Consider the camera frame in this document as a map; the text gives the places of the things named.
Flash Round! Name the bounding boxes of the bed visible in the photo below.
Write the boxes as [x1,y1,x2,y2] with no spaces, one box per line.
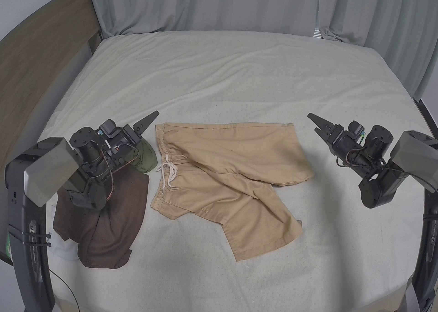
[0,0,438,312]

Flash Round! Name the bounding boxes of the beige shorts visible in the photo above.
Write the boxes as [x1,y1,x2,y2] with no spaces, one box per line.
[150,122,315,263]

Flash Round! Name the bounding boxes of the black cable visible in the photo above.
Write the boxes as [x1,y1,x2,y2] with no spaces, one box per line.
[47,267,81,312]

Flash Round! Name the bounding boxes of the brown garment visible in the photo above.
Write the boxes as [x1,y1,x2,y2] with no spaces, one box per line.
[53,166,151,269]

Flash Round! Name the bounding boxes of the white garment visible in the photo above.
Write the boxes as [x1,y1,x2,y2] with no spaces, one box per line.
[48,203,83,262]

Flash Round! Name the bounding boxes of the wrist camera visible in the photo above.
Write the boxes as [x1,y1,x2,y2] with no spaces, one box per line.
[99,118,119,137]
[348,120,367,141]

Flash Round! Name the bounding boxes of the green garment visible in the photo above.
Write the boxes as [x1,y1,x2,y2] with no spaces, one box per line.
[132,138,158,173]

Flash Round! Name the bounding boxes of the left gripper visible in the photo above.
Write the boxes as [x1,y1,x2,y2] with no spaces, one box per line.
[108,110,161,158]

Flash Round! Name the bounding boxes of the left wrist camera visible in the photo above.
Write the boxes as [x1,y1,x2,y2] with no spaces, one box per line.
[99,118,119,137]

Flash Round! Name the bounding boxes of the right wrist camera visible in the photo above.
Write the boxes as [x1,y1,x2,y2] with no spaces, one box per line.
[348,120,367,141]

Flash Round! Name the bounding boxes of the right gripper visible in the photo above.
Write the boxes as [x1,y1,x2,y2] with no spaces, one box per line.
[307,113,361,165]

